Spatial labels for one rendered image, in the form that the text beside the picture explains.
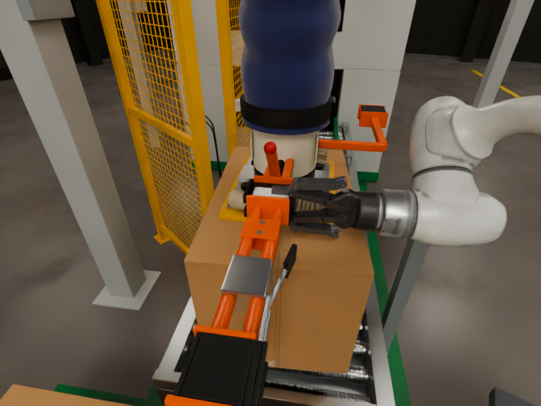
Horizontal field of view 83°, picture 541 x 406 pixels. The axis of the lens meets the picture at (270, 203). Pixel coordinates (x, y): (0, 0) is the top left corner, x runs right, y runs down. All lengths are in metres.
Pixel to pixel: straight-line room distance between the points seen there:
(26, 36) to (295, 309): 1.29
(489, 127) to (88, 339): 1.97
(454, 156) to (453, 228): 0.13
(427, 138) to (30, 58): 1.36
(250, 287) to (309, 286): 0.28
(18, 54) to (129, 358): 1.43
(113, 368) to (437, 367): 1.62
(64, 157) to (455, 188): 1.49
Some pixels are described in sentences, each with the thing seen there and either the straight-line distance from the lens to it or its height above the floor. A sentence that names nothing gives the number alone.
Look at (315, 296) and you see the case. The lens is 0.72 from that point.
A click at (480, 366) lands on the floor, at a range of 2.04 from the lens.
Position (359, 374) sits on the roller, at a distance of 1.15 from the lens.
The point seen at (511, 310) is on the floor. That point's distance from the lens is 2.39.
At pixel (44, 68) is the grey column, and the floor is 1.31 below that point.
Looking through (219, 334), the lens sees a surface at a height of 1.23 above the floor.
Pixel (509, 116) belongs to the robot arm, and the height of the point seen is 1.39.
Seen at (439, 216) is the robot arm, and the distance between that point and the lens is 0.59.
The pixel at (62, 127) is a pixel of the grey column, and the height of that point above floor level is 1.09.
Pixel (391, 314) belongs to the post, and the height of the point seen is 0.32.
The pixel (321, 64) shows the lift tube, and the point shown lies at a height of 1.42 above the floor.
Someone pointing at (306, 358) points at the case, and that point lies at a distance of 0.93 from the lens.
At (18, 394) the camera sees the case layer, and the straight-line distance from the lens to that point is 1.33.
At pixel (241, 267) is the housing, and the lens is 0.45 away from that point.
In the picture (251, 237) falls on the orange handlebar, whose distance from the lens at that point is 0.51.
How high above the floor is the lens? 1.55
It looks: 34 degrees down
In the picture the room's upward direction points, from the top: straight up
